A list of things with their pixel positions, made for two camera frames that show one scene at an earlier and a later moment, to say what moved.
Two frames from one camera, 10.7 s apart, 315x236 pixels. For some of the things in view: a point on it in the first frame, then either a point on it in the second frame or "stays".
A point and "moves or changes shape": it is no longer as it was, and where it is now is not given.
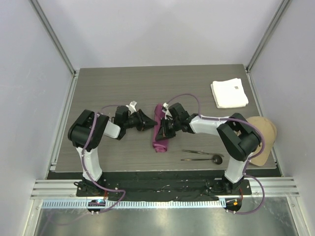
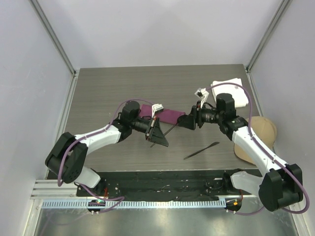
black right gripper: (163, 132) -> (190, 121)
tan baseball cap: (269, 131) stays
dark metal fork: (203, 152) moves or changes shape
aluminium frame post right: (284, 6) stays
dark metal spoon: (217, 159) moves or changes shape
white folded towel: (229, 93) stays
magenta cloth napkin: (161, 145) moves or changes shape
